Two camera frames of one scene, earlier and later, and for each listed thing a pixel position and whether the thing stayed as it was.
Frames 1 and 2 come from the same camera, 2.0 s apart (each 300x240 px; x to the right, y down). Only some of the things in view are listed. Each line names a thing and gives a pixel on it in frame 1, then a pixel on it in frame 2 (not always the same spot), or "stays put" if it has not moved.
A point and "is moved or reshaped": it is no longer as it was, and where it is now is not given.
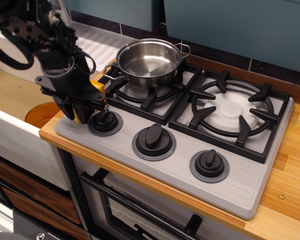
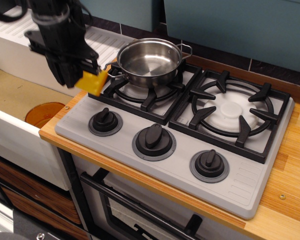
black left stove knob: [103, 124] stays put
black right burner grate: [232, 113] stays put
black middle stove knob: [154, 143] stays put
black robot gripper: [72, 80] to [61, 39]
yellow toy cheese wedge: [100, 87] is moved or reshaped
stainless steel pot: [147, 63] stays put
